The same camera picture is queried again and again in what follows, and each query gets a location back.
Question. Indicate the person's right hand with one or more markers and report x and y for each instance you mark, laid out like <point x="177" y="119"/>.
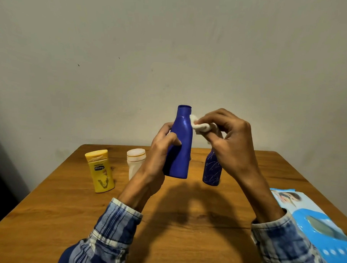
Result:
<point x="236" y="147"/>

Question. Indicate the person's left hand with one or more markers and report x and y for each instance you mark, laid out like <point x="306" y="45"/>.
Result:
<point x="155" y="163"/>

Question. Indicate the white bottle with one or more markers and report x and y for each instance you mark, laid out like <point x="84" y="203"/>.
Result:
<point x="133" y="162"/>

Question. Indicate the dark blue bottle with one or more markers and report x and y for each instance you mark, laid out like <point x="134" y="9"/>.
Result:
<point x="211" y="174"/>
<point x="179" y="153"/>

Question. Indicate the white wet wipe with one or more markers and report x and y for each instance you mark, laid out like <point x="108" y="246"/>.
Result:
<point x="201" y="127"/>

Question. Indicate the yellow bottle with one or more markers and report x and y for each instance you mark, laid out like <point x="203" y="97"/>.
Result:
<point x="101" y="175"/>

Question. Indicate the blue wet wipes pack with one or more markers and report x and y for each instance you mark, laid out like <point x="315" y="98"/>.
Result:
<point x="326" y="240"/>

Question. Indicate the person's right forearm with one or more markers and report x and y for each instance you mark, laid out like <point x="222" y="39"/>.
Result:
<point x="283" y="246"/>

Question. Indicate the person's left forearm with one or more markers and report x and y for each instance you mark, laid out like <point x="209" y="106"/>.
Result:
<point x="111" y="233"/>

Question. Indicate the wooden table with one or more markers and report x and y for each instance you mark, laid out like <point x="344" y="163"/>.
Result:
<point x="57" y="216"/>

